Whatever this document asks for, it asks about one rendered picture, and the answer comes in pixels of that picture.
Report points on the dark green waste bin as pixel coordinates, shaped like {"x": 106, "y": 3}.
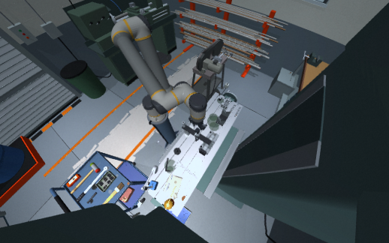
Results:
{"x": 83, "y": 79}

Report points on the red box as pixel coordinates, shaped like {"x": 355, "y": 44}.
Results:
{"x": 126, "y": 195}

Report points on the dark green milling machine body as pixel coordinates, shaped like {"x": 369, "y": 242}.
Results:
{"x": 350, "y": 135}

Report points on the grey wall control box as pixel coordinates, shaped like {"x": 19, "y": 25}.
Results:
{"x": 22, "y": 33}

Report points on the brass ball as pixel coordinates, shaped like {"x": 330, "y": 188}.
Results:
{"x": 169, "y": 204}

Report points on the dark angle block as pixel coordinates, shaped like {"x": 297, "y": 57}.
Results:
{"x": 224, "y": 116}

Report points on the grey wall panel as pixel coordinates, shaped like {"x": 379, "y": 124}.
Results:
{"x": 51, "y": 29}

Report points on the white spanner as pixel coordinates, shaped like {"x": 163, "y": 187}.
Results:
{"x": 95, "y": 180}

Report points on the dark green machine housing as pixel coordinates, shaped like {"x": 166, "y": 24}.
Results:
{"x": 86, "y": 226}

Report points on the teal machine saddle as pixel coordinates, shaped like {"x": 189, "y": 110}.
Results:
{"x": 216, "y": 165}

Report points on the black white lock lever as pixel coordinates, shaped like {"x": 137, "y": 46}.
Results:
{"x": 140, "y": 202}

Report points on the green lathe machine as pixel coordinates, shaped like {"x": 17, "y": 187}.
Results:
{"x": 113, "y": 37}

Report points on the black parts tray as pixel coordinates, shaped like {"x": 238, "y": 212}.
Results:
{"x": 106, "y": 181}

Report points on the blue block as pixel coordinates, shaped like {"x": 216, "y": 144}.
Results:
{"x": 153, "y": 185}

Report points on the green cup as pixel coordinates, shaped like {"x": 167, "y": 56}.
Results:
{"x": 170, "y": 165}

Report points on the grey roller shutter door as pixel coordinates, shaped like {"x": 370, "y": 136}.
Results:
{"x": 12, "y": 91}

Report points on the white slotted machine table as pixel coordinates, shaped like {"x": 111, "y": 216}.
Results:
{"x": 187, "y": 162}

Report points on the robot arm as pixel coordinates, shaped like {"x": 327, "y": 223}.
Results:
{"x": 147, "y": 67}

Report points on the black round knob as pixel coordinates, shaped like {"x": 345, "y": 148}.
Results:
{"x": 177, "y": 151}

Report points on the orange red tool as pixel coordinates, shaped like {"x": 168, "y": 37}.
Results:
{"x": 74, "y": 180}

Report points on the white disc with holes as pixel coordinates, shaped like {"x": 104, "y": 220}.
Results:
{"x": 227, "y": 101}

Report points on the black bar tool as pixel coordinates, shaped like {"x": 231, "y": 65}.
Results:
{"x": 91, "y": 197}

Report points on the blue tool cart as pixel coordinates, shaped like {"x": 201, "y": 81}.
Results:
{"x": 100, "y": 182}

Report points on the green round tin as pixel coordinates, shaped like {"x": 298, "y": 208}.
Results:
{"x": 213, "y": 118}
{"x": 213, "y": 126}

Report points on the teal round dial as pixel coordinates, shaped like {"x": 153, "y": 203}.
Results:
{"x": 230, "y": 97}

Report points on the grey V-block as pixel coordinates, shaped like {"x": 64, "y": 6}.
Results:
{"x": 210, "y": 138}

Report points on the white paper sheet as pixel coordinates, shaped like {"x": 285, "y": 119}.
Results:
{"x": 172, "y": 184}

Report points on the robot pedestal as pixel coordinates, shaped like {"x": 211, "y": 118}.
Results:
{"x": 166, "y": 133}

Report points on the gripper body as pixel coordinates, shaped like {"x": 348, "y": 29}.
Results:
{"x": 197, "y": 125}

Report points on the white handwheel crank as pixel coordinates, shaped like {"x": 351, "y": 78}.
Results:
{"x": 152, "y": 172}

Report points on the orange bar stock rack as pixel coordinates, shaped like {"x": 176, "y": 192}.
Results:
{"x": 228, "y": 33}

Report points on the wooden bench with vise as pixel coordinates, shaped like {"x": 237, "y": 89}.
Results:
{"x": 312, "y": 69}

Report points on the blue sheet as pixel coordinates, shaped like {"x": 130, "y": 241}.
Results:
{"x": 185, "y": 214}

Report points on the grey heel block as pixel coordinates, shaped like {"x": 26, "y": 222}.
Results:
{"x": 204, "y": 150}

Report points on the grey cabinet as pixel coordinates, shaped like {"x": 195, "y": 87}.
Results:
{"x": 282, "y": 82}

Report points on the orange black spill pallet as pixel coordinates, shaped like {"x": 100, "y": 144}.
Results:
{"x": 15, "y": 175}

